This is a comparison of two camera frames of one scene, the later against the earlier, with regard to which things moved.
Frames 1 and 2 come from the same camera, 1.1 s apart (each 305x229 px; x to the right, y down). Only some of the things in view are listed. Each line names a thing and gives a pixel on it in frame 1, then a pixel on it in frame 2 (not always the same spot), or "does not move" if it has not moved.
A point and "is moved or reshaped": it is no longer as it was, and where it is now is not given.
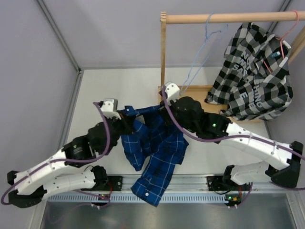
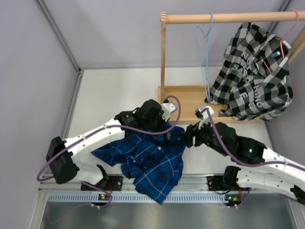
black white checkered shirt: [254, 80] does not move
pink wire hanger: [280, 38] does not move
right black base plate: [216, 183] does not move
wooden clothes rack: [167, 92] does not move
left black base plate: [116, 182] does not move
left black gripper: [127, 122] to [163, 124]
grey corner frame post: [59, 35] does not move
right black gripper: [172, 104] to [188, 135]
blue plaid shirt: [154, 144] is moved or reshaped
